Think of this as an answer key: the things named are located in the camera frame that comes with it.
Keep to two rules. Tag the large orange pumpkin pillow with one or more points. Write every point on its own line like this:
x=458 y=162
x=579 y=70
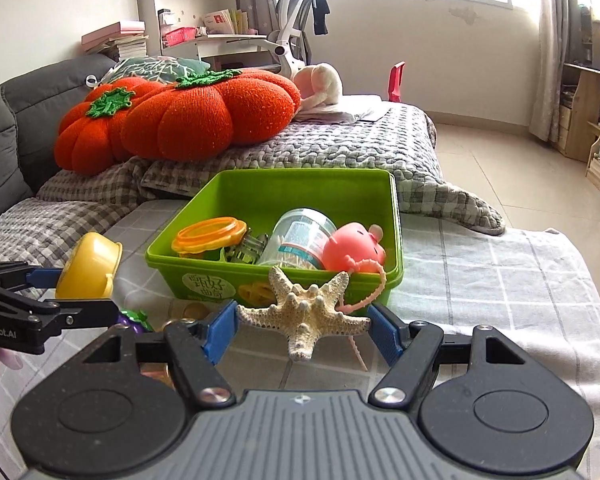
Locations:
x=198 y=117

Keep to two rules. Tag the green plastic bin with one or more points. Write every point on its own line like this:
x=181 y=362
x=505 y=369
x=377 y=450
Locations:
x=260 y=198

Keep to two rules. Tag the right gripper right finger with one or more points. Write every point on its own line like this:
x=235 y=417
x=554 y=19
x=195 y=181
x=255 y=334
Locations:
x=411 y=352

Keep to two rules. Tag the pink pig toy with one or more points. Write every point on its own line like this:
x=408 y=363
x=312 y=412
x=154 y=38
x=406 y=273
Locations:
x=355 y=249

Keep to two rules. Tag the small orange pumpkin pillow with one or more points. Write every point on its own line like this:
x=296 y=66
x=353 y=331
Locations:
x=89 y=135

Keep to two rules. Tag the white office chair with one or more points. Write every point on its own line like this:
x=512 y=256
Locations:
x=287 y=46

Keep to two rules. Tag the wooden desk shelf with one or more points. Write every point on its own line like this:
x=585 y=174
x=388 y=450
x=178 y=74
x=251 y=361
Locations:
x=579 y=104

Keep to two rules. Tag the purple toy grapes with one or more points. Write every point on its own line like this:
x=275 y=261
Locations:
x=135 y=320

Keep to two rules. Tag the grey checked bed sheet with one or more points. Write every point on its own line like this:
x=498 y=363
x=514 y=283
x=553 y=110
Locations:
x=533 y=287

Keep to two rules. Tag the teal leaf pattern pillow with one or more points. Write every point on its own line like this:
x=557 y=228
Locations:
x=163 y=69

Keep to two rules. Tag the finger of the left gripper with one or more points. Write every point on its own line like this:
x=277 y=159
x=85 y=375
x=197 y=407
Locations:
x=19 y=275
x=74 y=313

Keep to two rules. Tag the clear cotton swab jar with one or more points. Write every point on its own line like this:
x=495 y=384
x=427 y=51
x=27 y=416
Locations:
x=297 y=240

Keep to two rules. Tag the stack of books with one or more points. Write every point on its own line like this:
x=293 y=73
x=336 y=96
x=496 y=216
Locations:
x=119 y=41

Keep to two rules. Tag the beige starfish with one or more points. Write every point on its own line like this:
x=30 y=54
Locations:
x=305 y=315

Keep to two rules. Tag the yellow toy pot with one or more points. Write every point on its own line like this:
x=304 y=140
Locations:
x=91 y=268

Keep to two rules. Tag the orange toy lid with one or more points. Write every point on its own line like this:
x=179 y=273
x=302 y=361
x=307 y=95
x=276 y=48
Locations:
x=208 y=236

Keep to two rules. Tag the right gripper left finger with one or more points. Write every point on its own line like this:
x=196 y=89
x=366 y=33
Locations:
x=196 y=348

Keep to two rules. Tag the red small chair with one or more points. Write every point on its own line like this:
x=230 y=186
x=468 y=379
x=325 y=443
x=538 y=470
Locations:
x=395 y=82

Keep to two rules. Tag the pink white plush toy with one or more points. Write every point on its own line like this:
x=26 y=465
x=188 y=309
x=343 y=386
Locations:
x=318 y=85

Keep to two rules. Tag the grey curtain right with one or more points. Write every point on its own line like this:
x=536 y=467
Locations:
x=554 y=25

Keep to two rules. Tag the pink storage basket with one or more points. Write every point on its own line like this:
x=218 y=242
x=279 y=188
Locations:
x=179 y=36

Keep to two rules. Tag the white bookshelf desk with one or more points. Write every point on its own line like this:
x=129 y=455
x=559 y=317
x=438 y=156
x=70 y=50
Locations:
x=162 y=15

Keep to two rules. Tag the grey knitted blanket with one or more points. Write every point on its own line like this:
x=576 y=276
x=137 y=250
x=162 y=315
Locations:
x=41 y=228

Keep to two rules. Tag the dark grey sofa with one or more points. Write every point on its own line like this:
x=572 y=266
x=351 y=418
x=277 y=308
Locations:
x=31 y=108

